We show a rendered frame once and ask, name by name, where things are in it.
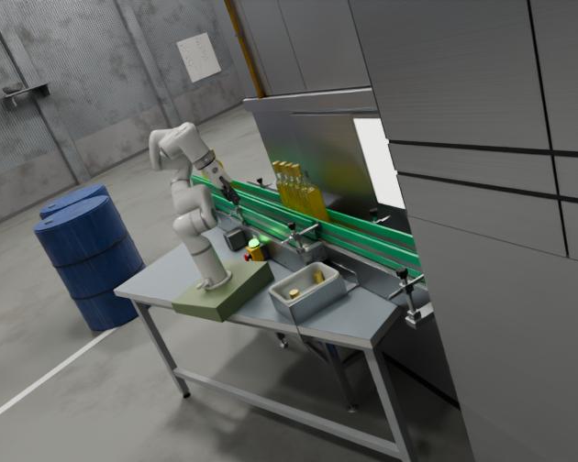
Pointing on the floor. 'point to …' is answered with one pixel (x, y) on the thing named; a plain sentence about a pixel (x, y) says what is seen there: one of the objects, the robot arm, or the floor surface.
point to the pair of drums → (91, 254)
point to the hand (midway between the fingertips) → (231, 196)
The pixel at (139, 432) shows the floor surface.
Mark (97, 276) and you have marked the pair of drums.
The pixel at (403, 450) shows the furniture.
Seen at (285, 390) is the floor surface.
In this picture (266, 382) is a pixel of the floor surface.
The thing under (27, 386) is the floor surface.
